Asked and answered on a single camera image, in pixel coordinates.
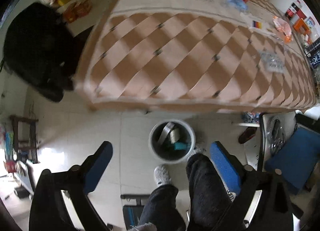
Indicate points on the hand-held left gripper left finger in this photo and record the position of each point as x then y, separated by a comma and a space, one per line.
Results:
98, 171

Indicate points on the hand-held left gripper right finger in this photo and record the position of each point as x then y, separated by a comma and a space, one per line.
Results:
225, 171

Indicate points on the person's legs dark trousers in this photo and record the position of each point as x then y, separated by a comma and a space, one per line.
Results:
205, 191

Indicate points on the grey fuzzy slipper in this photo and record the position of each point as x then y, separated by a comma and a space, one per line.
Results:
197, 149
162, 174

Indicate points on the dark red slipper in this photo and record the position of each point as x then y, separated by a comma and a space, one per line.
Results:
247, 135

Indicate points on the teal packet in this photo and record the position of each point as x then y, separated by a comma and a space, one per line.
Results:
181, 145

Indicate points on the black blue stool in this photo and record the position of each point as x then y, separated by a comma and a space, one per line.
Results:
132, 212

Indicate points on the colourful cloth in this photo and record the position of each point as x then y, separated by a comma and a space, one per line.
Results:
250, 117

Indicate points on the white round waste bin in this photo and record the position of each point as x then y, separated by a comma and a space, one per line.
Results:
153, 145

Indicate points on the silver foil strip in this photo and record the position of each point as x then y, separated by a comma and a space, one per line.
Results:
165, 132

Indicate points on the person's left leg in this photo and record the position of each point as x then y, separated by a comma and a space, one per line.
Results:
160, 208

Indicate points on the wooden stool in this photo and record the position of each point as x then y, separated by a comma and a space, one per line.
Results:
25, 135

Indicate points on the clear plastic wrapper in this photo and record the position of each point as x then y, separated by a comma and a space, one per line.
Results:
272, 60

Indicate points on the brown checkered mattress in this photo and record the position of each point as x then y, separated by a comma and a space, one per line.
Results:
175, 53

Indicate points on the black bag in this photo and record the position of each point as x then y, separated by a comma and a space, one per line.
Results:
37, 50

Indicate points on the orange pink wrapper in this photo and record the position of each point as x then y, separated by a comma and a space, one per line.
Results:
282, 28

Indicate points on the red orange cardboard box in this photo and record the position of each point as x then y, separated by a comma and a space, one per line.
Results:
77, 8

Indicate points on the red black box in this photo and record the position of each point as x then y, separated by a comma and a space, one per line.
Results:
293, 12

